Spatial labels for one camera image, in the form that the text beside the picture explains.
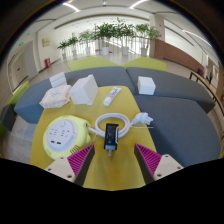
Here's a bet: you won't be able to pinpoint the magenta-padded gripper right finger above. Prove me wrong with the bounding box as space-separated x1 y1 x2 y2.
133 143 185 185

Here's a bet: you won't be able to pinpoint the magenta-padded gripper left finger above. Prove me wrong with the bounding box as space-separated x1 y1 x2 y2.
44 144 96 187

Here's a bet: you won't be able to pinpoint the black charger block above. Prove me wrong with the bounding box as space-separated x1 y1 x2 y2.
103 123 120 157

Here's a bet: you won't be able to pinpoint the round yellow-green power strip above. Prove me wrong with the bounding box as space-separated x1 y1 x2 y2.
42 114 93 161

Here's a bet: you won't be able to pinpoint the large grey sofa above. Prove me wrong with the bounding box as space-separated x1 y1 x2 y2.
133 94 223 168

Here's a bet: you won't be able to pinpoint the wet wipes pack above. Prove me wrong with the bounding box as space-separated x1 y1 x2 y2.
39 84 73 110

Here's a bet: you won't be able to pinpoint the white cardboard box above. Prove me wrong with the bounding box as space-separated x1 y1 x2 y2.
68 74 100 106

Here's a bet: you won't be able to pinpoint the white tube with red print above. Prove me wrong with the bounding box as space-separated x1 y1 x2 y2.
102 86 123 107

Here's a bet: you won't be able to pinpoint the long grey sofa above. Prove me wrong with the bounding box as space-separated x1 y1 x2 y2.
13 66 136 125

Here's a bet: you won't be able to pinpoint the small white cube box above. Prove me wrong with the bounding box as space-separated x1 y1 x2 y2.
136 75 157 96

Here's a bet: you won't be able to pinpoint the grey sofa with cube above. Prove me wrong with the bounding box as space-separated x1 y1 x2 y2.
126 67 216 115

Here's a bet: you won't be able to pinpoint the dark grey ottoman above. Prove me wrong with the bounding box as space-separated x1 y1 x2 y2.
0 104 18 132

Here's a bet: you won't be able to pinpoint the white stacked tissue packs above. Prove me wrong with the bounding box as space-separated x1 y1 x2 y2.
49 71 69 89

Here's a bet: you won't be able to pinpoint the green ottoman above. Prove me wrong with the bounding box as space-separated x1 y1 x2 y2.
7 80 31 106

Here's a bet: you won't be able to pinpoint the green sofa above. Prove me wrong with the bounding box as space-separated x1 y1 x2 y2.
123 56 169 73
67 55 125 72

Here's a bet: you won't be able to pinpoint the row of potted plants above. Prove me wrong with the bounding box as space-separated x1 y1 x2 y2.
56 17 161 61

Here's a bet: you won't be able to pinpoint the ceiling strip lights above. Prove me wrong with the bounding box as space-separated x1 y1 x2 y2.
62 0 150 13

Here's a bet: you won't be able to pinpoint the white coiled power cable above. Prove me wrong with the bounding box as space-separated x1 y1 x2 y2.
87 112 155 140

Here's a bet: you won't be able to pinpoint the wooden bench with black frame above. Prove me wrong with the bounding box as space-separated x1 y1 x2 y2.
189 70 224 108

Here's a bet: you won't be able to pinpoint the yellow wall picture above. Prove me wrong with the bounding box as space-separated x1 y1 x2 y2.
42 37 52 48

